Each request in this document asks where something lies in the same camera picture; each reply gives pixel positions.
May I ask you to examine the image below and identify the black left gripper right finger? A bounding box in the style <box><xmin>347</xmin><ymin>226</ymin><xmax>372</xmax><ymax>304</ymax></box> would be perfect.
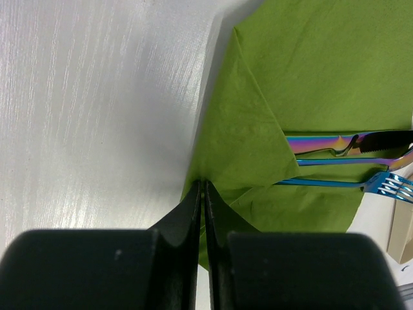
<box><xmin>205</xmin><ymin>181</ymin><xmax>405</xmax><ymax>309</ymax></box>

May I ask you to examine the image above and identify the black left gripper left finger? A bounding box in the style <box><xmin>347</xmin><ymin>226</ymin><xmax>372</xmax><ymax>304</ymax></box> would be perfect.
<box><xmin>1</xmin><ymin>182</ymin><xmax>201</xmax><ymax>309</ymax></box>

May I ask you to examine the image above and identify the green paper napkin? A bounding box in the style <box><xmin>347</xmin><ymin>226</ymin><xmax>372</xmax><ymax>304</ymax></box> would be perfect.
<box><xmin>179</xmin><ymin>0</ymin><xmax>413</xmax><ymax>267</ymax></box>

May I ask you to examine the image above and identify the iridescent blue fork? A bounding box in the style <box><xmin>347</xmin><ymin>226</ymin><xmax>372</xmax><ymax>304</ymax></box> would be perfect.
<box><xmin>276</xmin><ymin>172</ymin><xmax>412</xmax><ymax>203</ymax></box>

